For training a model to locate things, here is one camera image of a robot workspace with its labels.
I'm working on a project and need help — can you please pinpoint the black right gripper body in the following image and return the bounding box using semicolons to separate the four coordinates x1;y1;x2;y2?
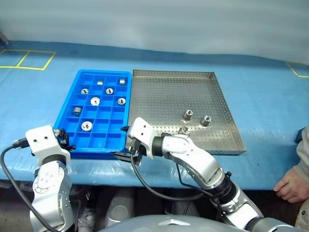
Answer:
125;137;147;166

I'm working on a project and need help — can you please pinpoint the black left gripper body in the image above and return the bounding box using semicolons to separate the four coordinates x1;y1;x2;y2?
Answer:
57;134;71;152

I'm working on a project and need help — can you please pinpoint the blue compartment plastic tray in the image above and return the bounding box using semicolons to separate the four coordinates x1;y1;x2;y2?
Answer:
52;69;133;160

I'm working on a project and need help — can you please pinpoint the perforated steel tray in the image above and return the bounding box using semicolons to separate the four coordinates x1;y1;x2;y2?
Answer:
126;69;247;157

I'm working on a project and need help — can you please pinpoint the person's bare hand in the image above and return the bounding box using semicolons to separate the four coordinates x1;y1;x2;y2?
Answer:
274;167;303;204

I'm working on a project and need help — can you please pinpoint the blue plastic table cover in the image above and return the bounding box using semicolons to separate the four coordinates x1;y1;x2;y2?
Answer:
0;40;309;192

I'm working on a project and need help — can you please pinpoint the dark grey rounded shape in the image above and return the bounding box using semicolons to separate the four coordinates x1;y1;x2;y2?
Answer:
104;189;135;230

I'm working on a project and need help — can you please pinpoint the grey robot torso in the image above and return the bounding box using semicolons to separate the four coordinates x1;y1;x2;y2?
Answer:
98;214;247;232

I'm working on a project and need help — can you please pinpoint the person's beige clothed body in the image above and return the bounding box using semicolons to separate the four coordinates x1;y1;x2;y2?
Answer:
295;202;309;231

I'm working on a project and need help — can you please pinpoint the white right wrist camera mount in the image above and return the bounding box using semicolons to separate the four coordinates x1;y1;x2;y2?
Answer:
129;117;155;160

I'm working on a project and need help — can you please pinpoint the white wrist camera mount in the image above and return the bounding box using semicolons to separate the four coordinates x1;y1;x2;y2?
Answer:
129;117;155;160
25;125;71;161

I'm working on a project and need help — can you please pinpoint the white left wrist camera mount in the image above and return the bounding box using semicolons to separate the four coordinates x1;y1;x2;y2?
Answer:
25;125;71;161

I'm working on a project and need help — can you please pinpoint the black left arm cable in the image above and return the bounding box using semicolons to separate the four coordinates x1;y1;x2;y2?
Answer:
0;137;61;232

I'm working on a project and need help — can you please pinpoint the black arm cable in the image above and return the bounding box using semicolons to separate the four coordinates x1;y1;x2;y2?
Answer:
129;145;232;219
0;137;61;232

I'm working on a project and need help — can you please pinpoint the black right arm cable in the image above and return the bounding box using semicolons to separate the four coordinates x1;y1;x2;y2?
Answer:
129;145;232;219

